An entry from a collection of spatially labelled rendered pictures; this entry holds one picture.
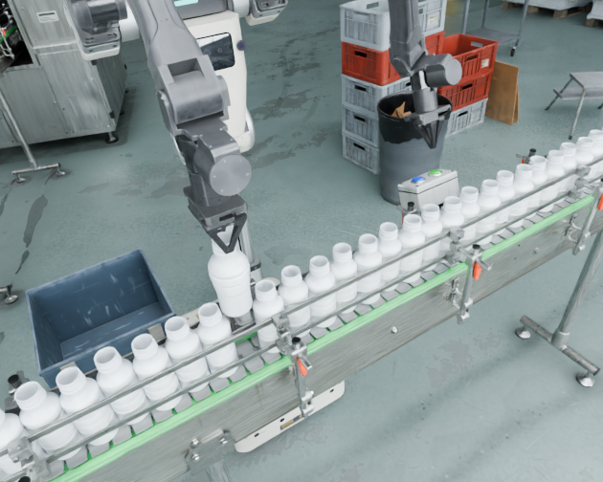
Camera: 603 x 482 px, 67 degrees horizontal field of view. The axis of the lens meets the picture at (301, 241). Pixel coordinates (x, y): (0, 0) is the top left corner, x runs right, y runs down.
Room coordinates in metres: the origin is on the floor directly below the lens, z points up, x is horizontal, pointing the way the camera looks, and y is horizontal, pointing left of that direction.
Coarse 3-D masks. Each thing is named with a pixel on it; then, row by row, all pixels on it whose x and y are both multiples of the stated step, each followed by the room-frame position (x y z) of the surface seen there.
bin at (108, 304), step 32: (128, 256) 1.03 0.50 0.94; (32, 288) 0.92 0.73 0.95; (64, 288) 0.94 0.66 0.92; (96, 288) 0.98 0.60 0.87; (128, 288) 1.01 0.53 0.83; (160, 288) 0.87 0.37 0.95; (32, 320) 0.79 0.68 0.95; (64, 320) 0.92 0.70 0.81; (96, 320) 0.96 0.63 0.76; (128, 320) 0.97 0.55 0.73; (160, 320) 0.76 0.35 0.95; (64, 352) 0.87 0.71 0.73; (96, 352) 0.69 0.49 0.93; (128, 352) 0.72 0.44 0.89
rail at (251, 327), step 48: (528, 192) 0.91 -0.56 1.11; (432, 240) 0.77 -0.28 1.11; (480, 240) 0.84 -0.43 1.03; (336, 288) 0.65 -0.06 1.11; (384, 288) 0.71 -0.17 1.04; (240, 336) 0.55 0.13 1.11; (144, 384) 0.47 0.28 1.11; (192, 384) 0.50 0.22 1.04; (48, 432) 0.39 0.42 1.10; (96, 432) 0.42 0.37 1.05
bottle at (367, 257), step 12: (360, 240) 0.72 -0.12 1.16; (372, 240) 0.74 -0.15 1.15; (360, 252) 0.72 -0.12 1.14; (372, 252) 0.71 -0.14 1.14; (360, 264) 0.70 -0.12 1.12; (372, 264) 0.70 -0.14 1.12; (372, 276) 0.70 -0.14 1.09; (360, 288) 0.70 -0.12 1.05; (372, 288) 0.70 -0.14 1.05; (372, 300) 0.70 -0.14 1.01
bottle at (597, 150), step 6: (594, 132) 1.11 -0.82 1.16; (600, 132) 1.10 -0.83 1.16; (594, 138) 1.08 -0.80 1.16; (600, 138) 1.07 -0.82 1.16; (594, 144) 1.08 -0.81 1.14; (600, 144) 1.08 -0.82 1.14; (594, 150) 1.07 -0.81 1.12; (600, 150) 1.07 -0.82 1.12; (594, 156) 1.06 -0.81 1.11; (600, 156) 1.07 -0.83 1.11; (594, 168) 1.06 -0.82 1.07; (594, 174) 1.07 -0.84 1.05; (588, 180) 1.06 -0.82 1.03
